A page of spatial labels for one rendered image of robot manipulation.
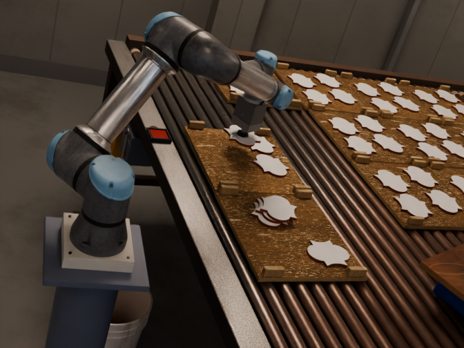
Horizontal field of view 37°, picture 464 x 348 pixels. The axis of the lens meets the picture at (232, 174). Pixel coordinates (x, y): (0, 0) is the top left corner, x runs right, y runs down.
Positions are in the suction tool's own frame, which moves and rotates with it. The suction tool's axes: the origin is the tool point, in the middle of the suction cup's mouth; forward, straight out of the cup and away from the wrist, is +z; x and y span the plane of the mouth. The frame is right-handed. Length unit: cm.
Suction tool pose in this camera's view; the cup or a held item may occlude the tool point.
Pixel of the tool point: (241, 137)
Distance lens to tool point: 238.8
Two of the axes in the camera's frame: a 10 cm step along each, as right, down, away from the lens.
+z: -2.6, 8.4, 4.8
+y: -6.7, -5.2, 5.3
